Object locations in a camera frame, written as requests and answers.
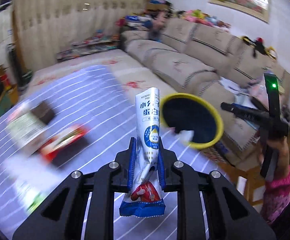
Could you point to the floral white mat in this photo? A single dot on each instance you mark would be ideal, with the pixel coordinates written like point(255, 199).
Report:
point(125, 67)

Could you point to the yellow-rimmed black trash bin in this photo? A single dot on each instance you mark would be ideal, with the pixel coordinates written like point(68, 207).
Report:
point(189, 115)

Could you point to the beige sofa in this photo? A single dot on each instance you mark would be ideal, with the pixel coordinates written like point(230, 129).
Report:
point(184, 62)

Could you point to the black tower fan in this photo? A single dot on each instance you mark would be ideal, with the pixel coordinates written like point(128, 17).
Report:
point(13, 65)

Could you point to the person's right hand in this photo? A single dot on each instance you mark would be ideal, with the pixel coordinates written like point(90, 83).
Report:
point(283, 152)

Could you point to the red snack packet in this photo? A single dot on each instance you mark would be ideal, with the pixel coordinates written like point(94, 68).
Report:
point(65, 140)

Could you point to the yellow black toy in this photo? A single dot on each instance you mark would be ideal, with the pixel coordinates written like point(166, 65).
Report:
point(257, 45)

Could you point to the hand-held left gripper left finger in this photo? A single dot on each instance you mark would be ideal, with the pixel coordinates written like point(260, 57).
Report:
point(133, 165)

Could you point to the cluttered glass coffee table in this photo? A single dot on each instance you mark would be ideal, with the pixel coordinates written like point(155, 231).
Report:
point(90, 45)

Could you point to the white papers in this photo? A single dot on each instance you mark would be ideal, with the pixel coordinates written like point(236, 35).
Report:
point(231, 86)

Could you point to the beige patterned curtain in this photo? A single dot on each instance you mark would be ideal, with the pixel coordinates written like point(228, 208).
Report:
point(72, 17)

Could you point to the pile of plush toys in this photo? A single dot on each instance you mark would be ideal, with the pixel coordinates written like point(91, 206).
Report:
point(199, 16)

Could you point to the clear jar with green label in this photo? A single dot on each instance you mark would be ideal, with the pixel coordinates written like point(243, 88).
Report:
point(34, 202)

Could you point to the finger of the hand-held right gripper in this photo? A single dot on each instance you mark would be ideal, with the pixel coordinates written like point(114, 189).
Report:
point(244, 113)

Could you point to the white blue sachet packet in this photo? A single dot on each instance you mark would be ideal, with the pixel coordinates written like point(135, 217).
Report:
point(146, 120)

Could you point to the dark brown square box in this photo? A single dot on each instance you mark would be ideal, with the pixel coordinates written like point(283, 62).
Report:
point(43, 111)

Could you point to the person's right forearm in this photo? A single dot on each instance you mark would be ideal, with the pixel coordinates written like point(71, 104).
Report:
point(277, 195)

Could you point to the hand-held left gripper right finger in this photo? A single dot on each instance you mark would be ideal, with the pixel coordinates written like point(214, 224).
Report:
point(161, 167)

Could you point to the white supplement bottle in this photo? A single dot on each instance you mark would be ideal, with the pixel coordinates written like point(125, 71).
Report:
point(25, 130)

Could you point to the pile of bags and clothes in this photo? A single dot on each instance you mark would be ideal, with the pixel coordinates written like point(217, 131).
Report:
point(154, 22)

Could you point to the wooden stool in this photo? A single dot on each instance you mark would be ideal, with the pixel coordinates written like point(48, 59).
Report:
point(249, 177)

